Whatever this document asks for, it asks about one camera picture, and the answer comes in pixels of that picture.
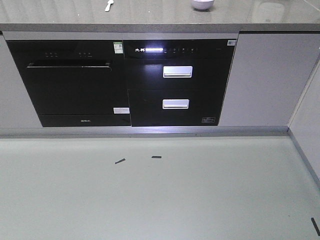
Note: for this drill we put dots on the purple plastic bowl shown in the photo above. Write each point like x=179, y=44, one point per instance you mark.
x=202, y=4

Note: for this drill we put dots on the light green plastic spoon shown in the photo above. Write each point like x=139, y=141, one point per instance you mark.
x=108, y=5

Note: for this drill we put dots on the black disinfection drawer cabinet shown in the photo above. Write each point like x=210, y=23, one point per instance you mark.
x=177, y=82

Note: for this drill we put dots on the black tape strip left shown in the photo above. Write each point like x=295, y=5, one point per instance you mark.
x=119, y=161

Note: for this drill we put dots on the black built-in dishwasher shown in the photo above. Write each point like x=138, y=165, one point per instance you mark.
x=73, y=83

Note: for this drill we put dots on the grey cabinet door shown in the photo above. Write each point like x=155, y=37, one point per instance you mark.
x=268, y=74

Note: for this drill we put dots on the black tape strip far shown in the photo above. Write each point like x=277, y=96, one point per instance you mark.
x=314, y=223

